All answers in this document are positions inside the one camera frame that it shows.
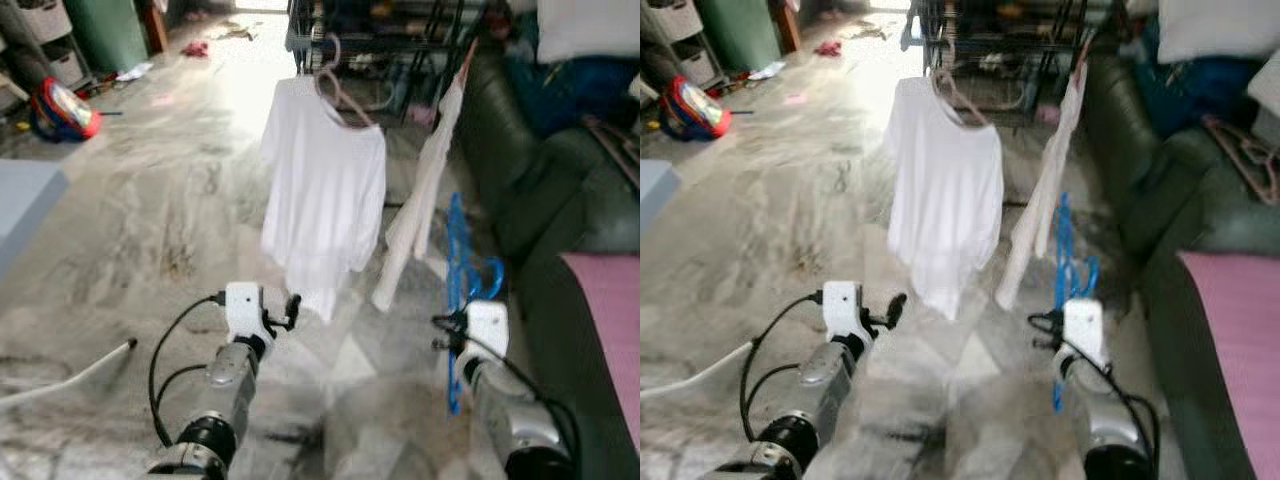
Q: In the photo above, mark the brown wooden cabinet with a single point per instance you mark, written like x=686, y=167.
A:
x=154, y=25
x=788, y=25

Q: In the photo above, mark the green plastic bin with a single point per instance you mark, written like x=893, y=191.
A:
x=740, y=35
x=105, y=35

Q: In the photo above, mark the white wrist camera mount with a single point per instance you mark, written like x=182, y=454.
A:
x=487, y=328
x=245, y=308
x=843, y=308
x=1083, y=328

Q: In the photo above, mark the white t-shirt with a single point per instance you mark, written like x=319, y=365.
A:
x=945, y=190
x=325, y=190

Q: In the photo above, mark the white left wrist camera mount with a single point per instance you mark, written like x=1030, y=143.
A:
x=245, y=308
x=843, y=308

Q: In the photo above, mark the white storage drawer unit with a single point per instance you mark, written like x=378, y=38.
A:
x=675, y=30
x=45, y=35

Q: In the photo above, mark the pink mat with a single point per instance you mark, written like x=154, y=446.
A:
x=610, y=330
x=1240, y=350

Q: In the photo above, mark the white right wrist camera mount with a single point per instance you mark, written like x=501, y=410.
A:
x=487, y=328
x=1083, y=328

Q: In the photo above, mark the long white garment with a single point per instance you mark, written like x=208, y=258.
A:
x=415, y=220
x=1040, y=210

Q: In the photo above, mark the black metal drying rack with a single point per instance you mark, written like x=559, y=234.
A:
x=1000, y=40
x=400, y=45

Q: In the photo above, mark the white paper sheet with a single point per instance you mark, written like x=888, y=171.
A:
x=135, y=72
x=767, y=71

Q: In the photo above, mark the dark green sofa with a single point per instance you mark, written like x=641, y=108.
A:
x=530, y=200
x=1170, y=220

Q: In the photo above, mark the white pillow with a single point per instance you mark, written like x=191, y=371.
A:
x=1220, y=30
x=590, y=30

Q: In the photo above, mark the red and blue backpack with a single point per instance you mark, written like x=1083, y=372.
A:
x=697, y=108
x=65, y=110

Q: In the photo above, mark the reddish brown hanger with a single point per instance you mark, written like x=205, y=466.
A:
x=1083, y=58
x=468, y=60

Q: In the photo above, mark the brown pink spare hanger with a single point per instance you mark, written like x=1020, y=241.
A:
x=1245, y=155
x=615, y=150

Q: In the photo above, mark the blue plastic hanger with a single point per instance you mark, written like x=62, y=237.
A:
x=1062, y=250
x=457, y=250

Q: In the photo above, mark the pale pink hanger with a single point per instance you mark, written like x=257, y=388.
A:
x=350, y=108
x=965, y=108

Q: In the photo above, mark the small red cloth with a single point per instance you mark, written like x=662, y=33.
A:
x=829, y=47
x=195, y=48

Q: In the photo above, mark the pink paper slip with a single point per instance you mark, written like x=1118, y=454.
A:
x=164, y=100
x=795, y=99

